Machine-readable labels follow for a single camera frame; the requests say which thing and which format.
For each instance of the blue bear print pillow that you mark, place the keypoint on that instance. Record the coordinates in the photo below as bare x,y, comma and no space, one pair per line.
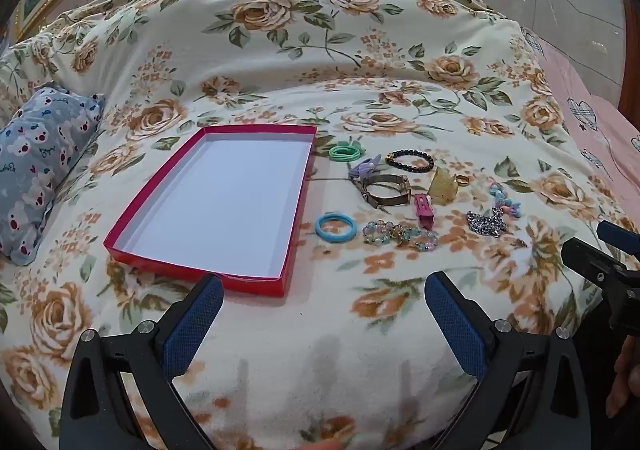
45,155

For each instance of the person's right hand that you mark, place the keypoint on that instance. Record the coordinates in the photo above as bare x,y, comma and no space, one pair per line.
625,380

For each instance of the pink heart print sheet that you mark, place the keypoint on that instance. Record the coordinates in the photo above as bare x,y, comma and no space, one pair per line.
590,130

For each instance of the purple hair clip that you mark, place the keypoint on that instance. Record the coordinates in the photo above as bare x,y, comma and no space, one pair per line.
365,167

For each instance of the yellow claw clip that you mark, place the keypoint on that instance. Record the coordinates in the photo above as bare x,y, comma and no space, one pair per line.
444,187

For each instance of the floral blanket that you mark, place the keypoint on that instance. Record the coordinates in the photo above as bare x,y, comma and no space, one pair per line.
310,370

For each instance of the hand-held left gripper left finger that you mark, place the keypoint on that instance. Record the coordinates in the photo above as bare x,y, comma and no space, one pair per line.
195,325

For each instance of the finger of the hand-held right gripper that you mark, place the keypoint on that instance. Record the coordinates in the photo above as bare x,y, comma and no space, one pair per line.
617,232
585,255

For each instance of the brown wooden board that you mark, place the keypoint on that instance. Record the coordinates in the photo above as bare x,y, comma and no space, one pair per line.
630,55

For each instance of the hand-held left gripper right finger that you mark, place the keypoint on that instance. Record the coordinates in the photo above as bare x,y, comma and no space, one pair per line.
457,325

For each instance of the pink hair clip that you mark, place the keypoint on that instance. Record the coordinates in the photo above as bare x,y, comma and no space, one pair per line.
424,212

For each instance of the red shallow box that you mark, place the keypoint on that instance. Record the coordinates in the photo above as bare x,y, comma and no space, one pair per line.
215,200

